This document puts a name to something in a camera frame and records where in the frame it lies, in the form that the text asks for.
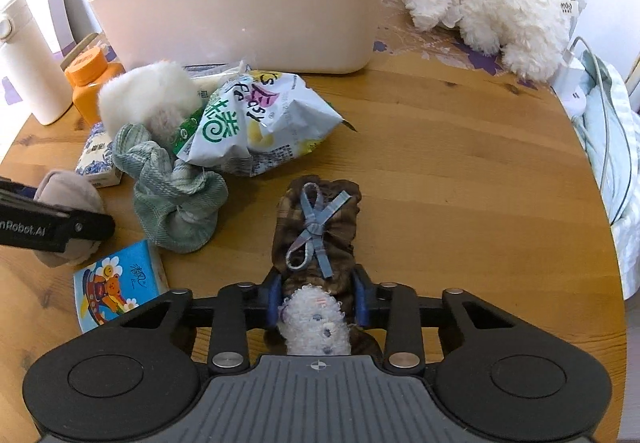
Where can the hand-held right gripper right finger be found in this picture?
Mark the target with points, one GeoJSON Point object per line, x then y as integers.
{"type": "Point", "coordinates": [361, 298]}

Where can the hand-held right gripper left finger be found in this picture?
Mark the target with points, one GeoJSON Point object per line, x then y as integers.
{"type": "Point", "coordinates": [272, 295]}

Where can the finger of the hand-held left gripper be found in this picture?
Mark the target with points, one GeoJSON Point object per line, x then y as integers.
{"type": "Point", "coordinates": [85, 225]}
{"type": "Point", "coordinates": [17, 190]}

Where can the small beige sock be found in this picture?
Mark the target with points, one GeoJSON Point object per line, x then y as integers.
{"type": "Point", "coordinates": [70, 188]}

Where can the brown plaid plush toy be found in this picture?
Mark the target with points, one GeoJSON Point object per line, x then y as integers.
{"type": "Point", "coordinates": [340, 243]}

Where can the blue cartoon tissue packet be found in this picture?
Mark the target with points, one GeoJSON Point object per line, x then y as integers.
{"type": "Point", "coordinates": [120, 283]}

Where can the blue white patterned packet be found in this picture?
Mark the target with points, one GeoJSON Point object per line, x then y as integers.
{"type": "Point", "coordinates": [97, 158]}

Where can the green striped sock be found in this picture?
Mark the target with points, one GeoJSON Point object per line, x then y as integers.
{"type": "Point", "coordinates": [165, 203]}

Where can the orange bottle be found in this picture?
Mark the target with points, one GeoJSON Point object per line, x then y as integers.
{"type": "Point", "coordinates": [87, 95]}

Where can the white fluffy sock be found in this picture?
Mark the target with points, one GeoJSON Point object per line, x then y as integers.
{"type": "Point", "coordinates": [145, 93]}

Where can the white snack bag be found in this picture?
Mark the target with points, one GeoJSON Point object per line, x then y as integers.
{"type": "Point", "coordinates": [280, 123]}

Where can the clear plastic packet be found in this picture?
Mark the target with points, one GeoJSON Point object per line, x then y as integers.
{"type": "Point", "coordinates": [210, 71]}

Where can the beige plastic storage bin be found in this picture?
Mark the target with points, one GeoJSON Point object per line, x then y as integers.
{"type": "Point", "coordinates": [240, 23]}

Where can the wooden desktop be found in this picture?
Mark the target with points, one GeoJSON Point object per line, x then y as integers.
{"type": "Point", "coordinates": [450, 173]}

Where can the white thermos bottle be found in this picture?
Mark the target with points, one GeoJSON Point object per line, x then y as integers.
{"type": "Point", "coordinates": [30, 73]}

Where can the floral table mat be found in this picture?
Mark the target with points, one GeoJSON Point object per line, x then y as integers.
{"type": "Point", "coordinates": [430, 48]}

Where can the light blue striped clothing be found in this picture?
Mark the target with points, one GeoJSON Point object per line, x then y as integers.
{"type": "Point", "coordinates": [595, 153]}

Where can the white power strip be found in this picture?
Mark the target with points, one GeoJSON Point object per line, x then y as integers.
{"type": "Point", "coordinates": [574, 104]}

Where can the white charger adapter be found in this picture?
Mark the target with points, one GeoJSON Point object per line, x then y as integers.
{"type": "Point", "coordinates": [570, 73]}

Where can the white plush dog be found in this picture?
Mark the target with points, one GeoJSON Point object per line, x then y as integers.
{"type": "Point", "coordinates": [500, 8]}

